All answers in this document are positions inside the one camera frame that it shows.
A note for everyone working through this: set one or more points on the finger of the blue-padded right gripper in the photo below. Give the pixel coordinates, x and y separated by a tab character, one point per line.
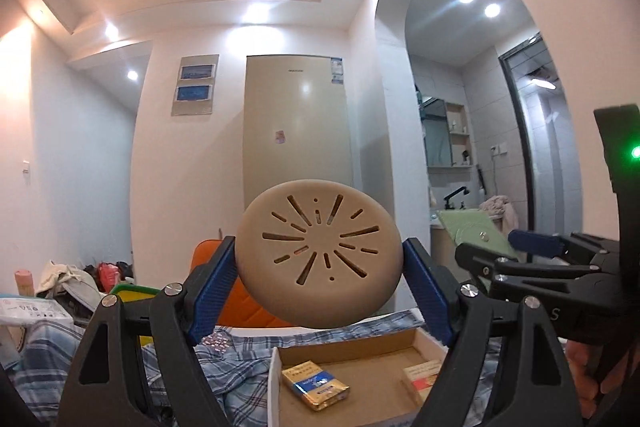
532	384

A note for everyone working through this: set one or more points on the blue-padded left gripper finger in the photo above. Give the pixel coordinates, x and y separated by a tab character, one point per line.
107	385

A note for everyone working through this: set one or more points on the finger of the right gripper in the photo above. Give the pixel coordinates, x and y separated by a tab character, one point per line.
500	271
576	248

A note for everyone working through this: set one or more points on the green card pack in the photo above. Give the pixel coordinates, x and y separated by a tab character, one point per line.
474	227

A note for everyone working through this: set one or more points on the red gold cigarette box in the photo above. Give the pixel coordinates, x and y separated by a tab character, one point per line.
419	379

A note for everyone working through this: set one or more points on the beige round perforated disc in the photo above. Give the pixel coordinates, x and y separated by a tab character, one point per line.
318	254

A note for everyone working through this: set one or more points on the gold blue cigarette pack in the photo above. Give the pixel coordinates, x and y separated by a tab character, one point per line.
316	387

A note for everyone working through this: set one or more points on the person's right hand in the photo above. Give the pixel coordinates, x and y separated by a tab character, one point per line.
588	388

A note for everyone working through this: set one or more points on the yellow green-rimmed bin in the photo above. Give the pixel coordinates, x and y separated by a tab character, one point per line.
132	294

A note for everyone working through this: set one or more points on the orange chair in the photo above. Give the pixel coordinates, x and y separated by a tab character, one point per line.
240	309

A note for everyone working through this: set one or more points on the bathroom vanity cabinet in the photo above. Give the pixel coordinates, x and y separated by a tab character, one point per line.
442	252

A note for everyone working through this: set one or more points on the pink towel on vanity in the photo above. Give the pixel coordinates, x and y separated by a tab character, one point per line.
501	207

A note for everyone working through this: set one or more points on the blue plaid shirt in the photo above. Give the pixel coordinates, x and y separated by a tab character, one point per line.
235	363

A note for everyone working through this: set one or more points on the black faucet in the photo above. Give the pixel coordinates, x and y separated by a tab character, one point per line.
460	190

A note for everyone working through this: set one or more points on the beige clothes pile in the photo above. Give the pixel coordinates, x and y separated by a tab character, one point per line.
58	279

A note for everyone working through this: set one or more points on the pink bottle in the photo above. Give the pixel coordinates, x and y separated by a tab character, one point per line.
24	283

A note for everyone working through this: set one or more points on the bathroom mirror cabinet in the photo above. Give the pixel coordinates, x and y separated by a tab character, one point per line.
446	134

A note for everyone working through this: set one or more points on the cardboard tray box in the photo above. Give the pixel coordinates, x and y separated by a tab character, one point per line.
372	368

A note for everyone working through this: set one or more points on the white wipes pack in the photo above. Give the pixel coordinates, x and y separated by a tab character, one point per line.
27	311

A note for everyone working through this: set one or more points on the beige refrigerator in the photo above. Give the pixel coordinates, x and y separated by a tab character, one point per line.
295	122

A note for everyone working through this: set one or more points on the grey wall panel box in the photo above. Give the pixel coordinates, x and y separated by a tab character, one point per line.
195	85

